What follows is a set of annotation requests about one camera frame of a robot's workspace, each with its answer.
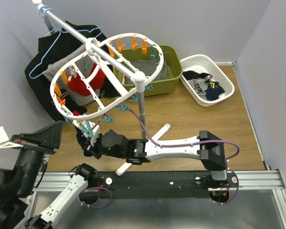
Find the olive green plastic bin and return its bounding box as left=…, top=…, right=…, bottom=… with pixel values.
left=122, top=45, right=183, bottom=96

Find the aluminium frame rail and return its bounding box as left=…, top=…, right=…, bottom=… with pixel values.
left=25, top=170, right=286, bottom=229

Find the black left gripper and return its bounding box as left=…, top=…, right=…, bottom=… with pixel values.
left=10, top=119, right=64, bottom=195

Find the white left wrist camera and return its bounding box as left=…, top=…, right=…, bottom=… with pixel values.
left=0, top=126, right=19, bottom=149

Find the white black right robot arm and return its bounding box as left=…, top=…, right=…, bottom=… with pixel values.
left=79, top=130, right=227, bottom=187

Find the navy yellow patterned sock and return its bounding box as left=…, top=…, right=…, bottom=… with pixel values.
left=206, top=81, right=225, bottom=101

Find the orange clothes clip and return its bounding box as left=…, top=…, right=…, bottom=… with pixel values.
left=117, top=36, right=125, bottom=53
left=142, top=38, right=147, bottom=55
left=132, top=35, right=138, bottom=51

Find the black hanging garment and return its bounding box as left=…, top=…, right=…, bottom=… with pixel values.
left=24, top=21, right=119, bottom=121

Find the red sock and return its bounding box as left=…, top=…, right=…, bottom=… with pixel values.
left=67, top=76, right=91, bottom=96
left=86, top=63, right=105, bottom=96

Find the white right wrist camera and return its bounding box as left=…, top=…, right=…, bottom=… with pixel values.
left=89, top=121, right=101, bottom=146

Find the white clothes clip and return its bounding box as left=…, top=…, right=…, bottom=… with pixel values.
left=68, top=66, right=77, bottom=78

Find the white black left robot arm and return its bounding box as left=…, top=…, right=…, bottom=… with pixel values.
left=0, top=121, right=97, bottom=229

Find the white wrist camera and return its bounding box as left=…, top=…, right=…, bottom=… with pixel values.
left=0, top=126, right=19, bottom=149
left=89, top=121, right=101, bottom=146

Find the light blue wire hanger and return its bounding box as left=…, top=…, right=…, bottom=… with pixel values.
left=29, top=23, right=102, bottom=79

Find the white perforated plastic basket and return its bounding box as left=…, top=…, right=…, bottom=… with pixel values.
left=180, top=54, right=235, bottom=107

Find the black white striped sock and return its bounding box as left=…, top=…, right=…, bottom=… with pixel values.
left=183, top=71, right=212, bottom=81

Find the silver white clothes rack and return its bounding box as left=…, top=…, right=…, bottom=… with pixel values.
left=31, top=0, right=171, bottom=177

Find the teal clothes clip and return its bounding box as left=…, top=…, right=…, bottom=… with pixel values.
left=82, top=120, right=94, bottom=138
left=100, top=113, right=114, bottom=123
left=82, top=56, right=90, bottom=71
left=115, top=103, right=129, bottom=111

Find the grey cloth in bin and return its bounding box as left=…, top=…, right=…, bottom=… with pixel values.
left=131, top=60, right=169, bottom=81

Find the white round clip hanger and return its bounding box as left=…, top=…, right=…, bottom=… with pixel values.
left=50, top=31, right=164, bottom=120

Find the grey hanging cloth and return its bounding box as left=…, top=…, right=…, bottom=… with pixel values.
left=42, top=44, right=102, bottom=107

